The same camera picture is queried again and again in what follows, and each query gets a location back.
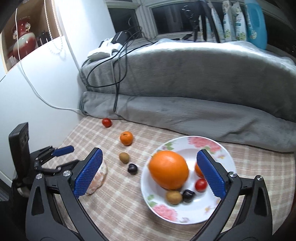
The small tangerine with stem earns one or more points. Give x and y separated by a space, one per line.
126 138

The grey plush blanket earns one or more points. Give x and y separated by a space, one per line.
231 92

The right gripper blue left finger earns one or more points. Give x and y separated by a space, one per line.
54 211

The brown longan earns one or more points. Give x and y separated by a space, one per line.
124 157
173 197

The white floral plate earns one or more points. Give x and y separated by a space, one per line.
203 203

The floral refill pouch left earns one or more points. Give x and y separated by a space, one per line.
229 32

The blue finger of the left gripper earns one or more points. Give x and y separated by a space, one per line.
63 151

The floral refill pouch right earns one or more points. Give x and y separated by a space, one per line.
239 22

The floral refill pouch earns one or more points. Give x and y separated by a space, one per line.
229 32
239 22

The blue detergent bottle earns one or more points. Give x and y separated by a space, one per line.
256 28

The black tripod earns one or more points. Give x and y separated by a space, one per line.
203 14

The red white vase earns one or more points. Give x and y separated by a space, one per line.
25 39

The dark purple grape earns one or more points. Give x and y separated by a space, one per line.
132 169

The large orange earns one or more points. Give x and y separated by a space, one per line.
168 169

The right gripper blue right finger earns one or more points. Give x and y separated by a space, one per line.
244 211

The white power strip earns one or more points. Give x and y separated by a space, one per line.
105 50

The black power adapter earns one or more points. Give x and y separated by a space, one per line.
121 37

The red cherry tomato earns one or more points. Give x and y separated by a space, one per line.
106 122
201 185

